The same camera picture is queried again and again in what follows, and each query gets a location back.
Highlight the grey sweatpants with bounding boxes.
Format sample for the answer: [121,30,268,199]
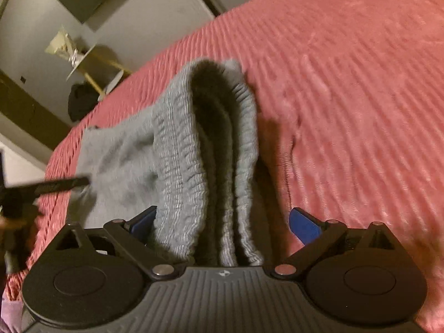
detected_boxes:
[66,59,272,267]

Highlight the black bag on floor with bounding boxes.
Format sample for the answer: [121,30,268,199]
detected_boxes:
[68,83,99,123]

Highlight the pink ribbed bedspread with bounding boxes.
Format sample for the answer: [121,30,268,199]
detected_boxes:
[1,0,443,332]

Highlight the wrapped flower bouquet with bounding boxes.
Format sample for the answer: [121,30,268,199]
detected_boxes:
[44,26,84,69]

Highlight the yellow-legged side table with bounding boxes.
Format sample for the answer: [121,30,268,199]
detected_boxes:
[66,44,132,102]

